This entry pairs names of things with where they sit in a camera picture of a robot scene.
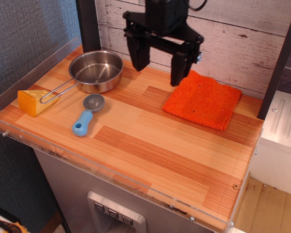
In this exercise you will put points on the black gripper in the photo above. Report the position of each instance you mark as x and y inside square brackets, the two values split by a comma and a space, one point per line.
[163, 26]

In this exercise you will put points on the orange knitted cloth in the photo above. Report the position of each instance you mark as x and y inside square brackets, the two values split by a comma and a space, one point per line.
[202, 100]

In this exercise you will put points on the yellow black object corner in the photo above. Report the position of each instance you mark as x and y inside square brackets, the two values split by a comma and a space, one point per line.
[6, 227]

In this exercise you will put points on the stainless steel pot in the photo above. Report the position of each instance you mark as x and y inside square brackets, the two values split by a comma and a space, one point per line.
[93, 72]

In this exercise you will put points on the clear acrylic table guard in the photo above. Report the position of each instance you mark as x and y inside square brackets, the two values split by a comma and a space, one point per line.
[144, 153]

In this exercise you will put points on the yellow cheese wedge toy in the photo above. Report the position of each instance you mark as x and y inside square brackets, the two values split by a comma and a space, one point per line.
[29, 101]

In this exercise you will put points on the white toy appliance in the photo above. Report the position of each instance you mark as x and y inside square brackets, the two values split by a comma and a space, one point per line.
[271, 162]

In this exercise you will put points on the silver dispenser button panel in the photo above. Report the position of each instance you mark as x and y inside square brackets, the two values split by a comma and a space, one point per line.
[111, 217]

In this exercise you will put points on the blue handled grey scoop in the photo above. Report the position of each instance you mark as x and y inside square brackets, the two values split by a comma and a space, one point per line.
[92, 104]

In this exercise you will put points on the dark left frame post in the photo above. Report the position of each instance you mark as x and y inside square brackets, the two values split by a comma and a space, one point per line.
[88, 24]

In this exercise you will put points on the dark frame post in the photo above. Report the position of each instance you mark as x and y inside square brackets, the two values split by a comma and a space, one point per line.
[274, 81]
[88, 24]

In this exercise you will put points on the dark right frame post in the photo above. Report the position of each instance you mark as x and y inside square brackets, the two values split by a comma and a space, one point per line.
[274, 81]

